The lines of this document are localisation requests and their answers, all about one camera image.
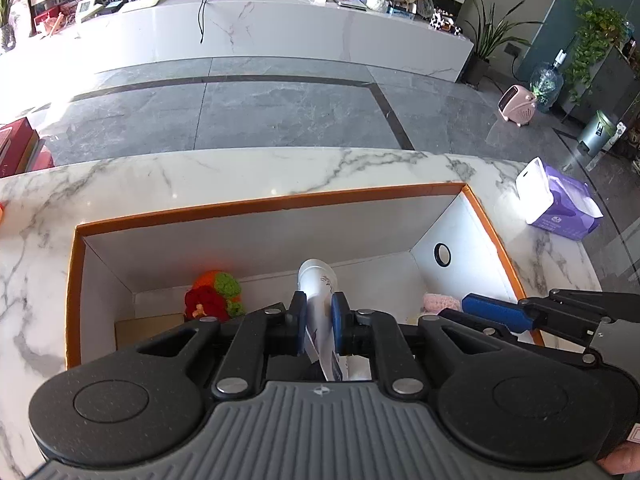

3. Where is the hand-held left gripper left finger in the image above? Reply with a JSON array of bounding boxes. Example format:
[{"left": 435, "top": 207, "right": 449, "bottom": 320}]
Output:
[{"left": 130, "top": 291, "right": 308, "bottom": 402}]

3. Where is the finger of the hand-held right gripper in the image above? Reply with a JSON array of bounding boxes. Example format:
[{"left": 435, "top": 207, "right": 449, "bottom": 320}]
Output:
[
  {"left": 461, "top": 287, "right": 627, "bottom": 350},
  {"left": 439, "top": 309, "right": 603, "bottom": 369}
]

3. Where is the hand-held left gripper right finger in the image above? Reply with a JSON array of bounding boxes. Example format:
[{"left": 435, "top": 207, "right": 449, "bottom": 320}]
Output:
[{"left": 331, "top": 293, "right": 506, "bottom": 402}]

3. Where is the white tube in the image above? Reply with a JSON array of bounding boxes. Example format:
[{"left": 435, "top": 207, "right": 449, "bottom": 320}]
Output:
[{"left": 297, "top": 258, "right": 352, "bottom": 385}]

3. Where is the crochet orange fruit toy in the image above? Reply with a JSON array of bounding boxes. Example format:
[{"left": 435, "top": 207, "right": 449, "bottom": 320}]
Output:
[{"left": 184, "top": 271, "right": 247, "bottom": 323}]

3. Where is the person's right hand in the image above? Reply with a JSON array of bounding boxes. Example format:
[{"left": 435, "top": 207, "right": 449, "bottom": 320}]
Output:
[{"left": 595, "top": 441, "right": 640, "bottom": 477}]

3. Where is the purple tissue pack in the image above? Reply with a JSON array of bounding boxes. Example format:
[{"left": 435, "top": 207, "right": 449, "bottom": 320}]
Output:
[{"left": 516, "top": 157, "right": 605, "bottom": 242}]

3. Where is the grey trash can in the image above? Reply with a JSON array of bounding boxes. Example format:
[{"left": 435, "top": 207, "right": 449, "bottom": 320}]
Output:
[{"left": 577, "top": 110, "right": 619, "bottom": 157}]

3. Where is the pink fan heater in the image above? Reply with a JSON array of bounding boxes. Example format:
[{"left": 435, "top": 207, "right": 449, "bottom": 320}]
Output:
[{"left": 495, "top": 85, "right": 539, "bottom": 128}]

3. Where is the blue water jug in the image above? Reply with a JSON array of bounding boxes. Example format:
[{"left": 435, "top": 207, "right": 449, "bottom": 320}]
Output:
[{"left": 529, "top": 49, "right": 569, "bottom": 114}]

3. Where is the tall leafy potted plant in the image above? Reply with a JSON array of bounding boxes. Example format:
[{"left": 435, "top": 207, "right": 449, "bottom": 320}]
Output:
[{"left": 462, "top": 0, "right": 544, "bottom": 87}]

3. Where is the black white cow figurine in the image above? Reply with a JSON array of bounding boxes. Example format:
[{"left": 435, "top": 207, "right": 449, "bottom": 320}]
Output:
[{"left": 429, "top": 7, "right": 464, "bottom": 37}]

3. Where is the white marble tv cabinet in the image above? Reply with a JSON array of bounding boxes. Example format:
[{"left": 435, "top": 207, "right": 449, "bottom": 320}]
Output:
[{"left": 0, "top": 0, "right": 475, "bottom": 84}]

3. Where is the green trailing pothos plant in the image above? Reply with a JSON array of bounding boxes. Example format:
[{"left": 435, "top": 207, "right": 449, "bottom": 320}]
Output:
[{"left": 565, "top": 0, "right": 632, "bottom": 107}]

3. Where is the stack of red boxes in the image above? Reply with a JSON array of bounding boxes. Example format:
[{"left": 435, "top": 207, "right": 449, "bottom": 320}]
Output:
[{"left": 0, "top": 117, "right": 57, "bottom": 179}]

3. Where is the small white display device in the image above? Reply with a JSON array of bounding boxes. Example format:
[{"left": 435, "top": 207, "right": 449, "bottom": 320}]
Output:
[{"left": 75, "top": 0, "right": 104, "bottom": 22}]

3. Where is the small red box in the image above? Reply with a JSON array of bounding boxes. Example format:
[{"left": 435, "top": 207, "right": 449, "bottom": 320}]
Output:
[{"left": 32, "top": 7, "right": 67, "bottom": 37}]

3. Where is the green potted plant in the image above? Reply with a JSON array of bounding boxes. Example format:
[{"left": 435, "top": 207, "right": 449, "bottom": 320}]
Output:
[{"left": 0, "top": 0, "right": 32, "bottom": 52}]

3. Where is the black cable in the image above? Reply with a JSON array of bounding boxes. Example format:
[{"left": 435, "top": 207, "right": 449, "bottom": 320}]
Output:
[{"left": 181, "top": 0, "right": 239, "bottom": 44}]

